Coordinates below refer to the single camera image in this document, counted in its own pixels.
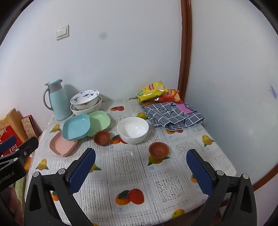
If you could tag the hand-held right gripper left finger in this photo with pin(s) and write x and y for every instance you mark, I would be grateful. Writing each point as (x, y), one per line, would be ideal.
(82, 169)

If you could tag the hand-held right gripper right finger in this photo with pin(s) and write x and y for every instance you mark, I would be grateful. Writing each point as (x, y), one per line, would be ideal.
(199, 173)

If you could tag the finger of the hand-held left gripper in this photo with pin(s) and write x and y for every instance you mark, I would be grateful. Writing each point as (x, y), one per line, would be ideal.
(8, 145)
(28, 146)

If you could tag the pink square plate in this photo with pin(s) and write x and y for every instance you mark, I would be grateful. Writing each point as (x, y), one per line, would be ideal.
(60, 147)

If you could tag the blue square plate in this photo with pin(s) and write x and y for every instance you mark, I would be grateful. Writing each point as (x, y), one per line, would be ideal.
(76, 127)

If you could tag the green square plate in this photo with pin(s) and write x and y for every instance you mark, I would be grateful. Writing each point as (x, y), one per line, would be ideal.
(100, 121)

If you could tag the plain white bowl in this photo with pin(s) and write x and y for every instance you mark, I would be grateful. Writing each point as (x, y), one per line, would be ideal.
(132, 130)

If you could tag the red paper bag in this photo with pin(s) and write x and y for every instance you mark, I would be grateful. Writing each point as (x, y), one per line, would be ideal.
(6, 131)

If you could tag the wooden side table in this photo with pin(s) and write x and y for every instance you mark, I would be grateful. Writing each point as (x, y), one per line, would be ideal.
(27, 164)

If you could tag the green blanket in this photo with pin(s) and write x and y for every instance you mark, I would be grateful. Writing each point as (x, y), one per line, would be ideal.
(20, 189)

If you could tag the patterned cardboard box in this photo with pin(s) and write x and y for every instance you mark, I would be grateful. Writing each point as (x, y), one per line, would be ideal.
(28, 126)

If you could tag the light blue thermos jug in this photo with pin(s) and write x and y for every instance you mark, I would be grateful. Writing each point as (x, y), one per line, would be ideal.
(58, 102)

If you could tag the large white porcelain bowl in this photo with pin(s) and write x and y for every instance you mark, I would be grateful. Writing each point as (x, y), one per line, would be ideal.
(86, 112)

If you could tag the grey checked cloth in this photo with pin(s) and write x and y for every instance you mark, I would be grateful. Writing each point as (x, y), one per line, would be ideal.
(169, 117)

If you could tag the medium white porcelain bowl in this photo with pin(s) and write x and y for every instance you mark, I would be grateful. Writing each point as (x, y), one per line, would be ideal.
(95, 104)

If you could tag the brown wooden baseboard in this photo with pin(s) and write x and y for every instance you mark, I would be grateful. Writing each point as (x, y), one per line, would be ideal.
(267, 173)

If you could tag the blue bird patterned bowl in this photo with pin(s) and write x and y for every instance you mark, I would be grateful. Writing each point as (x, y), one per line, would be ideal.
(86, 96)

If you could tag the orange snack packet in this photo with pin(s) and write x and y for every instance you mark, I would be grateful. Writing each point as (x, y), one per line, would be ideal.
(171, 94)

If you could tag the yellow snack packet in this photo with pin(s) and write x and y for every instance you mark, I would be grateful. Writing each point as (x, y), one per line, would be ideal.
(149, 91)

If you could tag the white light switch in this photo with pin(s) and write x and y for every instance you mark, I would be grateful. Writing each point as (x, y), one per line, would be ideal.
(62, 32)

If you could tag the brown wooden door frame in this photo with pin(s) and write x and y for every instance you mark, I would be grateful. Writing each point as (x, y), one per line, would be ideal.
(185, 54)

